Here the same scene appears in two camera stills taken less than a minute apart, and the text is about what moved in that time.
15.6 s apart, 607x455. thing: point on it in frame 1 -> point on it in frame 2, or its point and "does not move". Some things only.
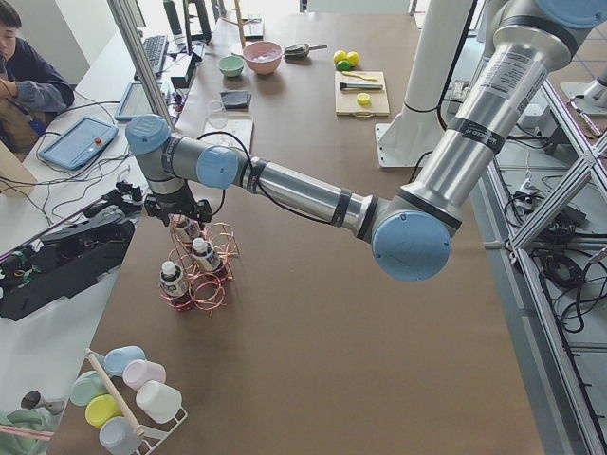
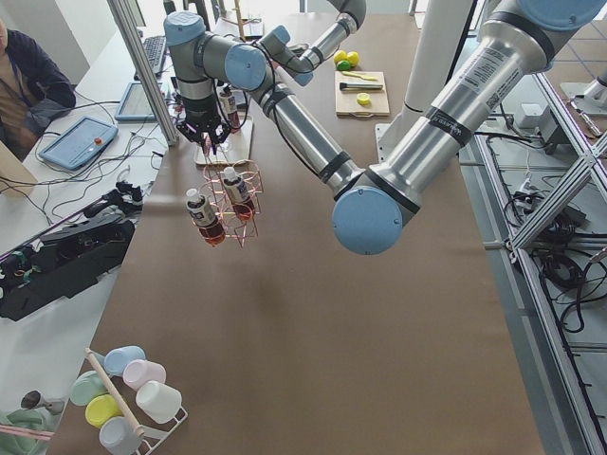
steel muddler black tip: x=343 y=86 does not move
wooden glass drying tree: x=239 y=21 does not move
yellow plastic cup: x=101 y=408 does not move
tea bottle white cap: x=184 y=229 -> x=228 y=94
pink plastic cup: x=137 y=372 does not move
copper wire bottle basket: x=197 y=266 -> x=231 y=191
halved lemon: x=363 y=99 does not move
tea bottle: x=204 y=255 -> x=238 y=193
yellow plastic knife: x=360 y=76 does not move
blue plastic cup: x=116 y=358 does not move
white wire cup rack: x=154 y=437 does not move
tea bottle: x=174 y=285 -> x=205 y=218
